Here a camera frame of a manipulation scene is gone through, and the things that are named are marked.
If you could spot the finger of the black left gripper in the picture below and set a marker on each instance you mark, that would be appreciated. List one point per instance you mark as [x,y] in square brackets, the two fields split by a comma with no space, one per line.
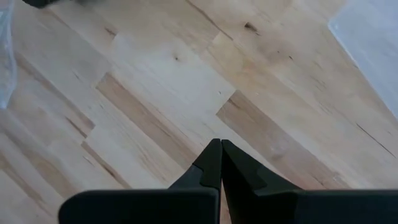
[46,2]

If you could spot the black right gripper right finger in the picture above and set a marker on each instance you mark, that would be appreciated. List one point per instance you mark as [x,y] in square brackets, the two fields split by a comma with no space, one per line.
[311,208]

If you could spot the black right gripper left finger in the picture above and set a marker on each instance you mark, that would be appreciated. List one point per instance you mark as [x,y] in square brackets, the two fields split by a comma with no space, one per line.
[140,208]

